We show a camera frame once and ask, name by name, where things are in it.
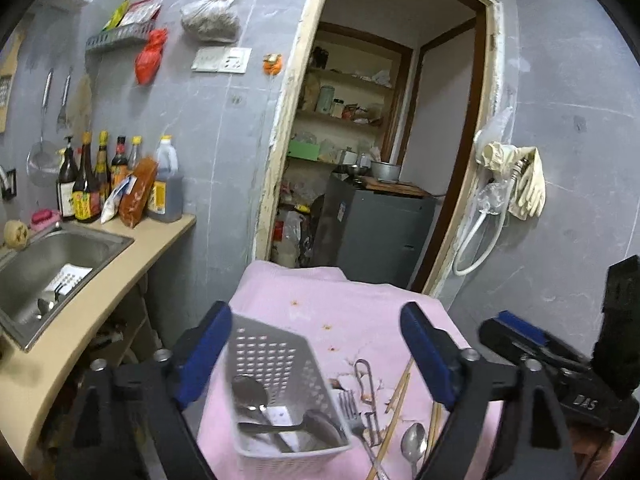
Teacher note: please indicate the wooden shelf unit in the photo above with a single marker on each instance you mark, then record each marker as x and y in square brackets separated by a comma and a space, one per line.
[345, 125]

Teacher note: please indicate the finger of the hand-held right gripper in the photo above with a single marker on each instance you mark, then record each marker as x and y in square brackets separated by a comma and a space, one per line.
[522, 326]
[500, 340]

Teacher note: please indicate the black wall fixture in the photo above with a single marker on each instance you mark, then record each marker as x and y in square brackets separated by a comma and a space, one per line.
[9, 185]

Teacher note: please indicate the grey cabinet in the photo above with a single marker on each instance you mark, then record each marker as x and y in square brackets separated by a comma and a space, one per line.
[375, 230]

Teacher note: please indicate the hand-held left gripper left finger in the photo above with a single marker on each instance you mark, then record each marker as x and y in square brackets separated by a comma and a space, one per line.
[205, 355]

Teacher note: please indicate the green box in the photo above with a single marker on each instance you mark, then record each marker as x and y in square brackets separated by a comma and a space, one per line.
[303, 150]

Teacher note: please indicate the red plastic bag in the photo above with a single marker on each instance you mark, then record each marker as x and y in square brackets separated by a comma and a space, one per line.
[150, 60]

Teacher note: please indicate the stainless steel sink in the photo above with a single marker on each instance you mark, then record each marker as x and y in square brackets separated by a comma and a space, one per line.
[60, 255]

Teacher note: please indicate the hanging beige loofah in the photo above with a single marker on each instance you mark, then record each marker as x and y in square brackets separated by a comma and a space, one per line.
[81, 105]

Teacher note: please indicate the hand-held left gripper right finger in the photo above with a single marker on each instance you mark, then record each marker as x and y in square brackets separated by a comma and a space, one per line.
[425, 355]

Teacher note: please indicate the white and blue packet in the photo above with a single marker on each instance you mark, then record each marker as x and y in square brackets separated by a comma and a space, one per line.
[116, 200]

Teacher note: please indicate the white perforated tray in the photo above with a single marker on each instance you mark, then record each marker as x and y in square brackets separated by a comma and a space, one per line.
[70, 277]

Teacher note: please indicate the brown packet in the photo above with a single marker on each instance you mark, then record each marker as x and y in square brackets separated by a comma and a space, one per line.
[137, 195]

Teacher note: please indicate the pink cloth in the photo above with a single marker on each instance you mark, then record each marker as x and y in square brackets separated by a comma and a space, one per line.
[350, 310]

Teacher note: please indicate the steel fork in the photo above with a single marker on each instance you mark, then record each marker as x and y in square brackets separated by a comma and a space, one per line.
[352, 420]

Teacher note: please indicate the metal pot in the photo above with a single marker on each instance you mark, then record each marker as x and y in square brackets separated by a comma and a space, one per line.
[386, 172]

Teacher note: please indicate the bag of dried goods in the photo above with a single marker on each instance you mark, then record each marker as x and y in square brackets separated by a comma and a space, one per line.
[210, 20]

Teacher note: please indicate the brown bottle yellow cap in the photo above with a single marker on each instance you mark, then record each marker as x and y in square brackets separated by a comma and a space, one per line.
[102, 165]

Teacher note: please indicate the beige scrub sponge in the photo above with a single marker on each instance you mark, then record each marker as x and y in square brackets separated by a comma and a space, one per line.
[16, 234]

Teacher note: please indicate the yellow green packet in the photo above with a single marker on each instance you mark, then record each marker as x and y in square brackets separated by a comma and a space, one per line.
[117, 12]

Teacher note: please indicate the white perforated plastic basket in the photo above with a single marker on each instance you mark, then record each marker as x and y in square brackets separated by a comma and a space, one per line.
[270, 355]

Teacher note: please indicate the metal strainer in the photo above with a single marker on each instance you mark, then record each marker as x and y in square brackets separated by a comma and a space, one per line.
[42, 160]

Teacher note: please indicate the hanging metal utensil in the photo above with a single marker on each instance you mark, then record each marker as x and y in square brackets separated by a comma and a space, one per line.
[64, 105]

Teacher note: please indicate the clear glass bottle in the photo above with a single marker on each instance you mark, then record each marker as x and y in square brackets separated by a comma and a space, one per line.
[135, 152]

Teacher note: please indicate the cream rubber gloves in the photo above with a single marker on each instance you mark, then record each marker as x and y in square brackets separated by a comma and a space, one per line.
[527, 185]

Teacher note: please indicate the clear plastic bag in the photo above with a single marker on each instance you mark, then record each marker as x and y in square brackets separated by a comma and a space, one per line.
[497, 130]

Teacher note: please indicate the dark bottle red cap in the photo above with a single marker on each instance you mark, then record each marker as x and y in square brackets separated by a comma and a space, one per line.
[119, 165]

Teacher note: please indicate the pale green jar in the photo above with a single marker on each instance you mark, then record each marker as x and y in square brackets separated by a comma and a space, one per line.
[325, 100]

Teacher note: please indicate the bags on floor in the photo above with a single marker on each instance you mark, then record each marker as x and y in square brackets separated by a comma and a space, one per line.
[292, 230]

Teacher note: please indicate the large sauce jug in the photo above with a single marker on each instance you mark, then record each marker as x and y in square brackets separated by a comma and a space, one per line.
[167, 185]

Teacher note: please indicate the wooden door frame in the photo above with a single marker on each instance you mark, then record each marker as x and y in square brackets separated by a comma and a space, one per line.
[292, 90]

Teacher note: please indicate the orange wall hook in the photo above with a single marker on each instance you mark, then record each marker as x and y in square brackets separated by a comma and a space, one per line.
[273, 64]

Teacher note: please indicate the beige kitchen counter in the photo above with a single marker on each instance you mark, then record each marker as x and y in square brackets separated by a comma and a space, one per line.
[125, 280]

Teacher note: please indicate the wooden grater board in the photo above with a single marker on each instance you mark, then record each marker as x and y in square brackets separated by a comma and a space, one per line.
[6, 90]

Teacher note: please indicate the red and white packet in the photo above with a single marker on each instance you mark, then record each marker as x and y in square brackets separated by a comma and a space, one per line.
[142, 10]

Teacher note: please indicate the spoons in sink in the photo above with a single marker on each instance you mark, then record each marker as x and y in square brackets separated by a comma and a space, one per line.
[45, 305]

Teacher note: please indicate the grey wall rack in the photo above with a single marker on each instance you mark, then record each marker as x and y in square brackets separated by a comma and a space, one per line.
[120, 37]

